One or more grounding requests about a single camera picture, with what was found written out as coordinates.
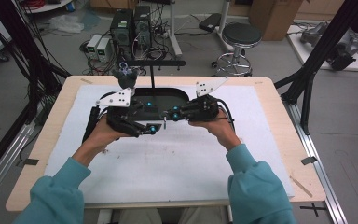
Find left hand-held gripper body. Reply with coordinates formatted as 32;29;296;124
95;88;147;138

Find person's left hand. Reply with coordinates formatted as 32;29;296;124
83;115;131;154

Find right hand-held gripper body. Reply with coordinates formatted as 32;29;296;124
180;77;229;122

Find white-legged desk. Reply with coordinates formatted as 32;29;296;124
167;0;231;58

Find black metal frame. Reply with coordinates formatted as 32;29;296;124
274;0;358;136

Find person's right hand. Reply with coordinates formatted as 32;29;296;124
188;111;238;145

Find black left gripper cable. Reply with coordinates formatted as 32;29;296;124
82;105;101;144

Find black stand with oval tray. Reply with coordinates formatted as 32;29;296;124
105;60;191;124

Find white power supply unit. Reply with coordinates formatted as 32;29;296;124
86;34;103;54
95;37;112;63

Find grey robot parts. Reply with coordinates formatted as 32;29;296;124
299;21;358;72

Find aluminium rail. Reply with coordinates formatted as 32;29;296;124
0;122;35;207
283;99;350;224

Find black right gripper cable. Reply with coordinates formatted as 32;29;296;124
215;98;237;133

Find black tape cross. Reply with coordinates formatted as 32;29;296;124
299;202;328;217

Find open cardboard box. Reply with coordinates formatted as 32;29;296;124
249;0;304;42

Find black round stool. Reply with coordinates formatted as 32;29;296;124
212;21;263;77

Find thin wooden stick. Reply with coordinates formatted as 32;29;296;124
288;175;314;199

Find grey and white plush toy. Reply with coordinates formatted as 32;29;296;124
111;61;140;91

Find black power adapter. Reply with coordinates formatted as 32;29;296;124
198;12;222;33

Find white floor board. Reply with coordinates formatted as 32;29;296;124
286;24;358;73

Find person's legs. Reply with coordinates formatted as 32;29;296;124
117;205;231;224

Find white foam mat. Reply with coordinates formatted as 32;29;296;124
44;84;296;204

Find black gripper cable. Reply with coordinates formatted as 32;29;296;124
215;98;237;133
82;105;101;144

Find black cable-covered frame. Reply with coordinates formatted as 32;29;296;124
0;0;72;175

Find clear plastic bag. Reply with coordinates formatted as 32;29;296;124
48;13;85;35

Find black computer tower with sticker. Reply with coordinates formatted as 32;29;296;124
109;8;135;61

